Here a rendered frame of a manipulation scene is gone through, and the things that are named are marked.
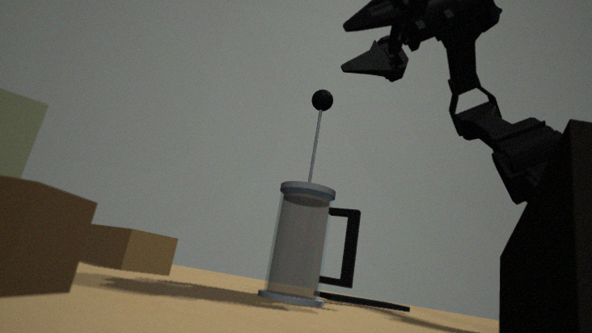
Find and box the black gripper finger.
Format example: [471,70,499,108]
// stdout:
[343,0,411,32]
[341,40,393,79]

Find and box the dark grey flat rectangular pad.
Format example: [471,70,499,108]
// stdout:
[320,292,410,313]

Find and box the french press with black handle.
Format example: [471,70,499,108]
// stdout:
[258,90,361,307]

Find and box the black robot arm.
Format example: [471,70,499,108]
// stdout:
[441,0,562,204]

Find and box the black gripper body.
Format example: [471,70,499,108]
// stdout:
[377,0,458,82]

